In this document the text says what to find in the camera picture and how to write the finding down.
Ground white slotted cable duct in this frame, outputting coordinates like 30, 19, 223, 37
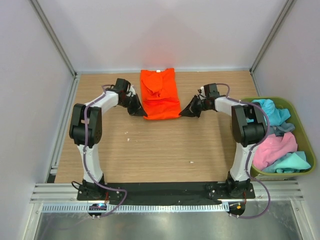
41, 202, 229, 214

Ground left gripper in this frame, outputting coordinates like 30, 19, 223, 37
119, 93, 148, 117

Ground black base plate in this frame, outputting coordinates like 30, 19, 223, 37
77, 181, 256, 206

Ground pink t-shirt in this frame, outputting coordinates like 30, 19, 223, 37
252, 132, 298, 171

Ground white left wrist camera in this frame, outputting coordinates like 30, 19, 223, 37
126, 85, 136, 97

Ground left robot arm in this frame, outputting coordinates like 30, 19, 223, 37
69, 78, 148, 201

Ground orange t-shirt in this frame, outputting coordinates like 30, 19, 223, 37
140, 68, 181, 121

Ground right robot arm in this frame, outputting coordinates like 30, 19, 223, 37
179, 83, 269, 198

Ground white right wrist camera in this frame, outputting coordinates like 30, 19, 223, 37
198, 86, 206, 98

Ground grey t-shirt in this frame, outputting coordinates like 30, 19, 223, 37
268, 121, 295, 137

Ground green laundry basket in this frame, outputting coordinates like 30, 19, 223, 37
240, 96, 317, 180

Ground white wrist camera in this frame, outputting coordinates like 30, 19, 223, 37
198, 86, 206, 98
126, 85, 136, 97

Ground turquoise t-shirt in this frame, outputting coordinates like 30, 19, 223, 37
262, 151, 311, 174

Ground light blue t-shirt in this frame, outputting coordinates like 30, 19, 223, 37
252, 99, 291, 127

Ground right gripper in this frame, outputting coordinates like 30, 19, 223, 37
179, 95, 209, 119

